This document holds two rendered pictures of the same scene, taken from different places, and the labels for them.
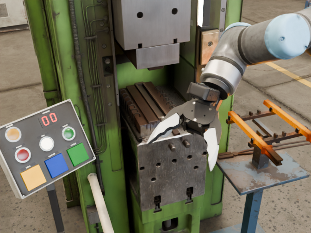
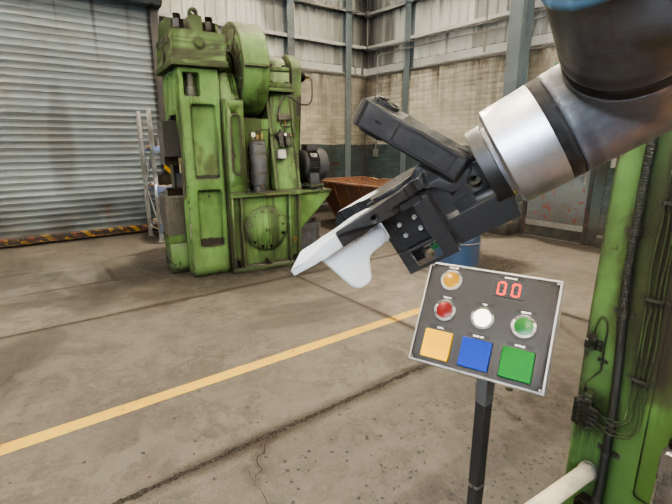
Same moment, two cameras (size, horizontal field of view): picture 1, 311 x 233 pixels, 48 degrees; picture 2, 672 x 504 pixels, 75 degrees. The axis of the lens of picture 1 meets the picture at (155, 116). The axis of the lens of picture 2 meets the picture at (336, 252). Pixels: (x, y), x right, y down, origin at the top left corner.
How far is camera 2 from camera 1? 79 cm
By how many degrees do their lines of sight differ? 71
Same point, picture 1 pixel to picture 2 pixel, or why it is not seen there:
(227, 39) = not seen: hidden behind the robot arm
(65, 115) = (536, 298)
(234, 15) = not seen: outside the picture
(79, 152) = (519, 362)
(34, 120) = (488, 279)
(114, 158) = (647, 472)
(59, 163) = (479, 354)
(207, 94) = (361, 111)
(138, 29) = not seen: outside the picture
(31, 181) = (430, 346)
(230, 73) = (506, 111)
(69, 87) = (603, 281)
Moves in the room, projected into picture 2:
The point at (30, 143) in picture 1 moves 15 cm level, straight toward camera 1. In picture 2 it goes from (463, 303) to (425, 316)
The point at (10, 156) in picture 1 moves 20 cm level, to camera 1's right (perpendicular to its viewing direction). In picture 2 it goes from (430, 302) to (468, 332)
